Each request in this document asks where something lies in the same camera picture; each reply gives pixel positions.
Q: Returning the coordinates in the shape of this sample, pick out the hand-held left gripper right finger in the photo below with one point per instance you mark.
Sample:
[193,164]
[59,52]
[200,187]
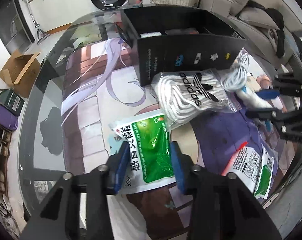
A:
[178,168]

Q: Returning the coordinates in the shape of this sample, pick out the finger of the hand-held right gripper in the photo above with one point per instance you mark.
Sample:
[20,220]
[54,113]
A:
[288,85]
[286,122]

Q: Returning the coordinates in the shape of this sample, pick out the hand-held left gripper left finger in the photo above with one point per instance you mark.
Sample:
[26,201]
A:
[121,166]

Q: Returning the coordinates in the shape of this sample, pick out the green and white medicine sachet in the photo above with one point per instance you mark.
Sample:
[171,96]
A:
[264,177]
[151,145]

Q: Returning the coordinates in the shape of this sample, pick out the red and white packet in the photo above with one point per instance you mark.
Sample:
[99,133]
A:
[248,162]

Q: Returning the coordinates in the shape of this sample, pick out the clear bag of white shoelaces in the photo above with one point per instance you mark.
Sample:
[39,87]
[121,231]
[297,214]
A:
[188,97]

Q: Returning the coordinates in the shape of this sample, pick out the black cardboard box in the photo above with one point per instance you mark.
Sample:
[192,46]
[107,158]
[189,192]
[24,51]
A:
[178,47]

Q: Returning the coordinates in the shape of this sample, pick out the black clothing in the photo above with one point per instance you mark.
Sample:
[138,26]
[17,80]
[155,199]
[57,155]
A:
[277,27]

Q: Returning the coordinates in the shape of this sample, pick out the grey flat cushion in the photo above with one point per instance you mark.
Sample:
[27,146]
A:
[257,17]

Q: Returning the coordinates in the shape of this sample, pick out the grey sofa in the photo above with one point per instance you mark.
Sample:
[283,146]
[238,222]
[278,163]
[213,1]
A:
[216,1]

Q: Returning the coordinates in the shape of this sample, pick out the pair of shoes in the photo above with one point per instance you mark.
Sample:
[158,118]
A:
[2,142]

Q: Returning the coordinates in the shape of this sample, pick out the dark green box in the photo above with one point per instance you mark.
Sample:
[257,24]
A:
[11,101]

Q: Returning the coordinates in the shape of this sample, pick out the purple rolled mat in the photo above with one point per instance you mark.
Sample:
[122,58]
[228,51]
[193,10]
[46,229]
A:
[2,115]

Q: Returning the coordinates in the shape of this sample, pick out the brown cardboard box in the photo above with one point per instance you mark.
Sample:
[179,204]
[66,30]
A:
[21,70]

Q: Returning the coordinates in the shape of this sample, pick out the mop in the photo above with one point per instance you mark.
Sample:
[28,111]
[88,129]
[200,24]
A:
[32,17]

